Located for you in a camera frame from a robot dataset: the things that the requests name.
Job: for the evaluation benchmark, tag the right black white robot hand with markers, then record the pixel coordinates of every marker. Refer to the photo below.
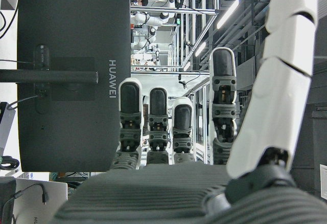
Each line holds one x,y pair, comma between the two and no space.
153,193

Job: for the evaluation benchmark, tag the silver laptop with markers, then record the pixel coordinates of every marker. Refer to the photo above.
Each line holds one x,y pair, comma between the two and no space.
41,198

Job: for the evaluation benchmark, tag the black computer monitor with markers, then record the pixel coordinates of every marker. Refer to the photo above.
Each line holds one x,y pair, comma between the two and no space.
69,80

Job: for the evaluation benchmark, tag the black monitor stand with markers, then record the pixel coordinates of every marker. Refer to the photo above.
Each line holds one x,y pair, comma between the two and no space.
51,76

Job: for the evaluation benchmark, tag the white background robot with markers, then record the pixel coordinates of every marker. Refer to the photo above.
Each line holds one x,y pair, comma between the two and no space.
150,22

